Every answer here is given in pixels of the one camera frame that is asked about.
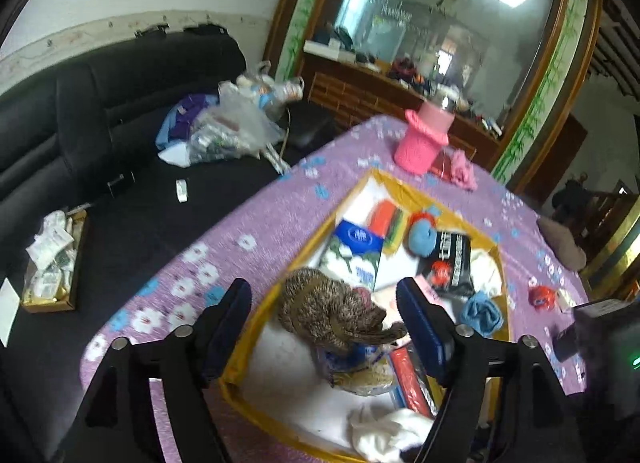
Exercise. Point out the tissue packet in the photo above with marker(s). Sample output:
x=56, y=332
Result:
x=352, y=248

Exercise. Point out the blue and purple clothes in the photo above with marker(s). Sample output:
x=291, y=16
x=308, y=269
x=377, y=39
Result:
x=180, y=118

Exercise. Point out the brown speckled knitted cloth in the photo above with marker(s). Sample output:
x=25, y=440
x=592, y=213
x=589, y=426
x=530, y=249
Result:
x=325, y=308

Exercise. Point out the gold framed panel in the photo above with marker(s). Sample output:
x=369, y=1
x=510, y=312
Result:
x=615, y=253

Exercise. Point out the purple floral blanket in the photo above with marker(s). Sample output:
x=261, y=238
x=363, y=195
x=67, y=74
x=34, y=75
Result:
x=240, y=223

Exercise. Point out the white paper sheet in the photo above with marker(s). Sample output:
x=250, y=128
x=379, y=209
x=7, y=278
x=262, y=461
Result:
x=7, y=313

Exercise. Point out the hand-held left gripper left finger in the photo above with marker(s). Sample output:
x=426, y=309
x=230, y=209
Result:
x=225, y=325

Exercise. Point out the blue and white packet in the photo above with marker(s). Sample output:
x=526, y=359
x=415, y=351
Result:
x=350, y=373

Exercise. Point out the black sofa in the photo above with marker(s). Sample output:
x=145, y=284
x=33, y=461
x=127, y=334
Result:
x=125, y=108

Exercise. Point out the brown wooden door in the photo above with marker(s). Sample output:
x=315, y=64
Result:
x=565, y=143

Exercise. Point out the white plastic bag with bottles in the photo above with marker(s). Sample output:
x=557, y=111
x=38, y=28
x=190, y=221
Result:
x=270, y=90

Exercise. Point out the large wall mirror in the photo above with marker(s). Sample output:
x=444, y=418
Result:
x=450, y=3

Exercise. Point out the black printed packet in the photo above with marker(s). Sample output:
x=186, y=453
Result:
x=447, y=258

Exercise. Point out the small red toy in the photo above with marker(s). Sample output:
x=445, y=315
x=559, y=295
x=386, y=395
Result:
x=542, y=297

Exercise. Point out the brown round cushion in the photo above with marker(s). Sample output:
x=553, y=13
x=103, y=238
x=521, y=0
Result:
x=562, y=243

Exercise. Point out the small black item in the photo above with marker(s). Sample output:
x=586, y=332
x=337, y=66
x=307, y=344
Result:
x=116, y=185

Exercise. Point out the small white item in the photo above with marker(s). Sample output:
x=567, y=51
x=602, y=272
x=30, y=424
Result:
x=181, y=190

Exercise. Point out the white card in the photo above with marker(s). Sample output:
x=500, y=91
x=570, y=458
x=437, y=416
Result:
x=566, y=300

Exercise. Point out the yellow rimmed cardboard box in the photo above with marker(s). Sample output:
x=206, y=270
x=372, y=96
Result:
x=285, y=368

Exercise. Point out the colourful sponge stack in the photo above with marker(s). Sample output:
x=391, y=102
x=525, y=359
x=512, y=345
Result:
x=385, y=218

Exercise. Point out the wooden cabinet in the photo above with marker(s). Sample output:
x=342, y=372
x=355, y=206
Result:
x=350, y=93

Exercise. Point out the clear plastic bag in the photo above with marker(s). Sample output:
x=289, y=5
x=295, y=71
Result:
x=230, y=128

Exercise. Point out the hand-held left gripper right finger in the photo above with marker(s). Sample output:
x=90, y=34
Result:
x=425, y=330

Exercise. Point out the blue plush toy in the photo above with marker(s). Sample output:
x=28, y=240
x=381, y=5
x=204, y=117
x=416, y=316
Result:
x=420, y=238

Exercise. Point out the small box of white packets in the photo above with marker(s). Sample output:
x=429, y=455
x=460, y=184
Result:
x=50, y=263

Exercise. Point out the blue cloth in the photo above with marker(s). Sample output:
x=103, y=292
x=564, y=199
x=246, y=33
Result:
x=480, y=315

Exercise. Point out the white crumpled cloth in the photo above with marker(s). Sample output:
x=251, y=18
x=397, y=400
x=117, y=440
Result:
x=385, y=433

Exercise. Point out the pink fluffy cloth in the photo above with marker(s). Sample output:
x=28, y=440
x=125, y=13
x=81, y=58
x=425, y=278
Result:
x=462, y=170

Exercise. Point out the red flat packet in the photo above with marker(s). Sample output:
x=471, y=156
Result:
x=412, y=378

